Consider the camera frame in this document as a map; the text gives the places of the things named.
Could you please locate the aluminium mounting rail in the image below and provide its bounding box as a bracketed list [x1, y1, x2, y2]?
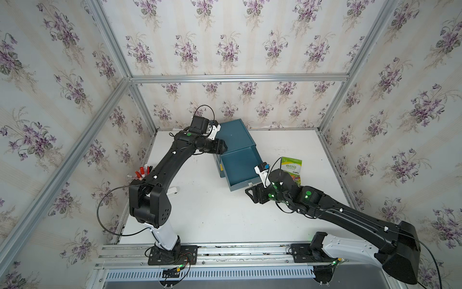
[86, 242, 406, 289]

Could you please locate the red marker pens holder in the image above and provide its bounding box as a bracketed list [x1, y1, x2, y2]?
[134, 164, 153, 181]

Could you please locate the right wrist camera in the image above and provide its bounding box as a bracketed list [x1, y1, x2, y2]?
[254, 162, 270, 188]

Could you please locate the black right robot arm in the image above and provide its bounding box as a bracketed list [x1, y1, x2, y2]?
[245, 169, 421, 285]

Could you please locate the teal top drawer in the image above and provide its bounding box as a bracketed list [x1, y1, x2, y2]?
[220, 146, 263, 191]

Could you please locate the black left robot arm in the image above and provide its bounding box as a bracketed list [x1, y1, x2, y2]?
[129, 130, 227, 251]

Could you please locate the green seed bag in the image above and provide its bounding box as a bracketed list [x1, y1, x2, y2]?
[280, 157, 302, 185]

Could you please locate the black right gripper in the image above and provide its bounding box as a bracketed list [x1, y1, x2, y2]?
[243, 180, 291, 207]

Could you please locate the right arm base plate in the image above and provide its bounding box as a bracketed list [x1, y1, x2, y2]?
[287, 243, 340, 266]

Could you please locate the teal drawer cabinet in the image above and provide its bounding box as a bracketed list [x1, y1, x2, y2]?
[214, 119, 256, 178]

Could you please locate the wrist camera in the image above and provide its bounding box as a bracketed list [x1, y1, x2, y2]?
[206, 120, 221, 140]
[254, 162, 270, 188]

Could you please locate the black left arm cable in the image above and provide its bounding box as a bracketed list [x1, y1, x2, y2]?
[96, 185, 152, 237]

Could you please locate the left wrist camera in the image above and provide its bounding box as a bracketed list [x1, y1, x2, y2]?
[206, 120, 221, 140]

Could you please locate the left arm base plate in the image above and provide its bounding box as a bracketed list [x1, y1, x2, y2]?
[148, 245, 199, 266]

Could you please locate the white marker pen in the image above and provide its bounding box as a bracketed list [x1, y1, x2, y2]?
[167, 187, 179, 196]

